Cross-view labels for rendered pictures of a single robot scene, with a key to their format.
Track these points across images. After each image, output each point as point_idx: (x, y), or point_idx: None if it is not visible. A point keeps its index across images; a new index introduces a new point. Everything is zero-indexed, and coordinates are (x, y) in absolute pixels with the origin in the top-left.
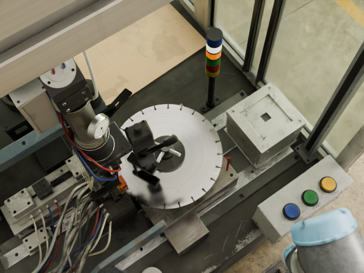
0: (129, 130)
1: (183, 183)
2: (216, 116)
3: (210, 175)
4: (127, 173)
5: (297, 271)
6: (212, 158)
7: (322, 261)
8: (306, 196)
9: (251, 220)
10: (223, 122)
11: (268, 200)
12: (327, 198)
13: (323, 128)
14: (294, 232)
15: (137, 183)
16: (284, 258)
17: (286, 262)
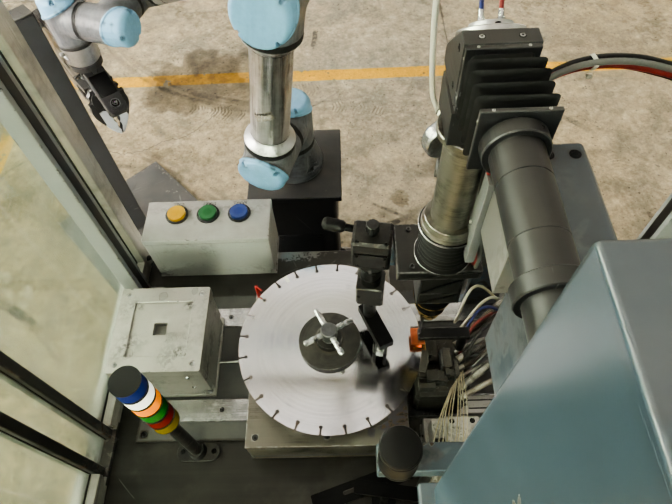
0: (385, 239)
1: (334, 291)
2: (207, 423)
3: (295, 281)
4: (399, 348)
5: (289, 137)
6: (276, 298)
7: None
8: (210, 214)
9: (280, 271)
10: (207, 405)
11: (251, 235)
12: (191, 203)
13: (120, 245)
14: (293, 10)
15: (395, 326)
16: (286, 175)
17: (288, 174)
